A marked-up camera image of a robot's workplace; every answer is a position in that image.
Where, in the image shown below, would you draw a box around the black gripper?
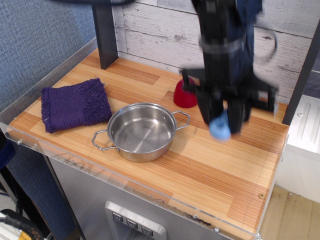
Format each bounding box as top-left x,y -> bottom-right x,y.
180,42 -> 278,134

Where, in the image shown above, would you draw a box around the blue grey plastic spoon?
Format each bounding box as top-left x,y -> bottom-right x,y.
209,110 -> 231,141

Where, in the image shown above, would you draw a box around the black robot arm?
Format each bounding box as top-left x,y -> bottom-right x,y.
181,0 -> 278,140

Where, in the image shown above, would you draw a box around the red dome-shaped object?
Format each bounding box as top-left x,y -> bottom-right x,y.
173,78 -> 198,109

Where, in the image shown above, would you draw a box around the purple folded cloth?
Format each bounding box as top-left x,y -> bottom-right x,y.
41,78 -> 112,133

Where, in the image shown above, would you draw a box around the stainless steel pot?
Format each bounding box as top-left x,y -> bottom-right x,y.
91,102 -> 191,163

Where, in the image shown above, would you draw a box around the white ribbed appliance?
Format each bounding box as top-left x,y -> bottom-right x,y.
275,95 -> 320,202

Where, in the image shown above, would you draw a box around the clear acrylic edge guard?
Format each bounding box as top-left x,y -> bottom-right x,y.
0,123 -> 264,240

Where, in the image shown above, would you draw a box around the silver button panel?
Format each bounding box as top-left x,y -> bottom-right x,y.
104,200 -> 167,240

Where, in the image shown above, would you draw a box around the stainless steel cabinet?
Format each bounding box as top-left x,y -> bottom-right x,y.
48,157 -> 225,240

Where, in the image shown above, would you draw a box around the yellow black bag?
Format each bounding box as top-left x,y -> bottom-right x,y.
0,213 -> 46,240

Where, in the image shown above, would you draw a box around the right dark upright post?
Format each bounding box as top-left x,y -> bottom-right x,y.
282,24 -> 320,126

